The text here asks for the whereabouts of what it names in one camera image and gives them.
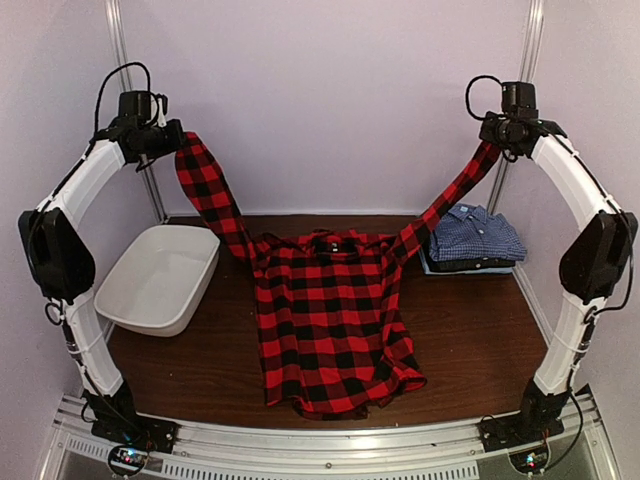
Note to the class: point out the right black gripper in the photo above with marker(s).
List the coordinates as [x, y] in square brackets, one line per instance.
[487, 130]

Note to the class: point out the right circuit board with leds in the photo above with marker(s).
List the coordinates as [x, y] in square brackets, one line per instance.
[529, 461]

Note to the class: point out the red black plaid shirt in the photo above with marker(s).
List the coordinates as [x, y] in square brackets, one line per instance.
[331, 338]

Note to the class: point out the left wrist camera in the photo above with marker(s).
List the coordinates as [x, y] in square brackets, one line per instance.
[160, 108]

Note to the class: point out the circuit board with leds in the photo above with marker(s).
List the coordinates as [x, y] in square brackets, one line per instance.
[529, 461]
[125, 460]

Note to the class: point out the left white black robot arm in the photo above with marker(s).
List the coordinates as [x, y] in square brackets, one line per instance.
[64, 268]

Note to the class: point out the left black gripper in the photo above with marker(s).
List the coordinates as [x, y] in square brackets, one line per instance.
[177, 140]

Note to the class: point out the right aluminium corner post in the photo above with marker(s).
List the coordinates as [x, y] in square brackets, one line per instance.
[534, 28]

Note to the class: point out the aluminium corner post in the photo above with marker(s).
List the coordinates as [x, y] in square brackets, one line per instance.
[118, 45]
[534, 28]

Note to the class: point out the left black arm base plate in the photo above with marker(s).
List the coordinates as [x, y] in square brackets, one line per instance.
[153, 435]

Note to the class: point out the blue checked folded shirt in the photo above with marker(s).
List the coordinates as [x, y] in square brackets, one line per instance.
[468, 232]

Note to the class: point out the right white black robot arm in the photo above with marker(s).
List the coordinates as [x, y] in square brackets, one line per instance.
[589, 270]

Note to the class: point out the left aluminium corner post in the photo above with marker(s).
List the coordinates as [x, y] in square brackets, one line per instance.
[118, 45]

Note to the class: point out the white plastic bin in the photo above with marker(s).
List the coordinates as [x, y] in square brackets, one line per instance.
[158, 283]

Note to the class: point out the aluminium front frame rail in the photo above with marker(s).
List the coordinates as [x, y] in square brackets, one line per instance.
[451, 450]

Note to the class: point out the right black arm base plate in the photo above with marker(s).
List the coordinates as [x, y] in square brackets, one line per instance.
[509, 432]

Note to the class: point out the left circuit board with leds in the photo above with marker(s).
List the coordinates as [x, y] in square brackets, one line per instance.
[125, 460]

